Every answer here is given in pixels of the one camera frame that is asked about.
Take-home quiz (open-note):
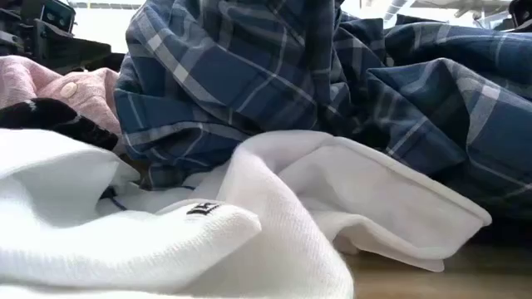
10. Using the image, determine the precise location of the black striped sock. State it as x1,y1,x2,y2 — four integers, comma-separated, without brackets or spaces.
0,97,121,152

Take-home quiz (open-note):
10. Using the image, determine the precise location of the long white sock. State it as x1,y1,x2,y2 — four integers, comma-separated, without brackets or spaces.
0,128,493,299

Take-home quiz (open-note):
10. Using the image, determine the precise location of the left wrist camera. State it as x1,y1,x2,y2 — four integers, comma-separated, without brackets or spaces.
39,0,76,33

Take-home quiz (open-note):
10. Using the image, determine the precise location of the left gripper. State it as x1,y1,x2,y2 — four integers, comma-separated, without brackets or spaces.
0,0,113,76

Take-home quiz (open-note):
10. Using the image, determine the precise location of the blue plaid shirt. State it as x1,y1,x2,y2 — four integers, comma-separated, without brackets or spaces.
114,0,532,221

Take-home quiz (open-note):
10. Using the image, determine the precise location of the pink button shirt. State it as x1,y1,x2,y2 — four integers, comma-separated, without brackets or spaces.
0,55,124,136

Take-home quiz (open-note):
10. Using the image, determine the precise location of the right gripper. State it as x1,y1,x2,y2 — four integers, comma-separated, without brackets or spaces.
509,0,532,33

